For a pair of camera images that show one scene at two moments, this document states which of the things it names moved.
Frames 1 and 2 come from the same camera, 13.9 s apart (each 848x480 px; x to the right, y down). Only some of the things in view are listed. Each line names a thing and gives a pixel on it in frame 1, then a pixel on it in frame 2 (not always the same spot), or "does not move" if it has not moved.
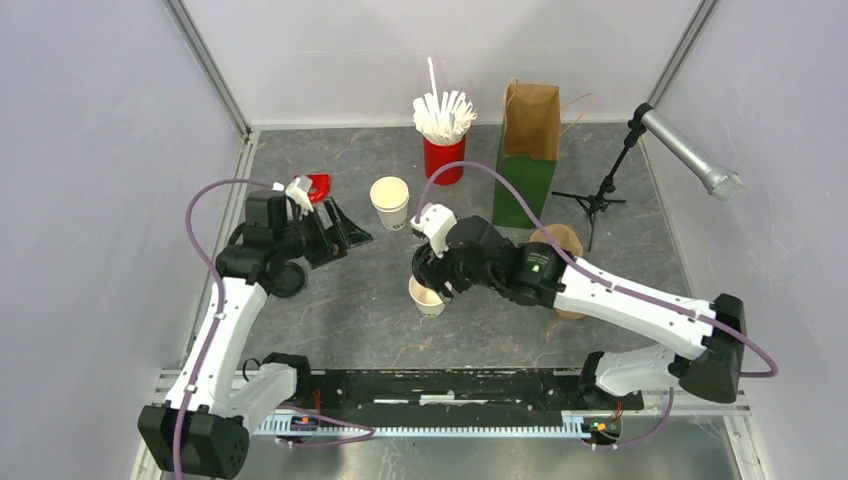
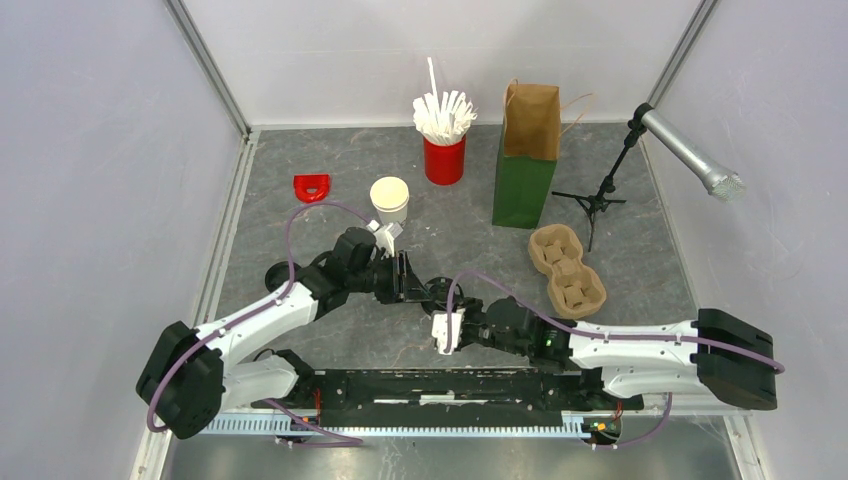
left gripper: (330, 246) → (403, 287)
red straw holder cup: (437, 156) does not move
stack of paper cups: (390, 196) does not move
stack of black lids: (286, 279) does not move
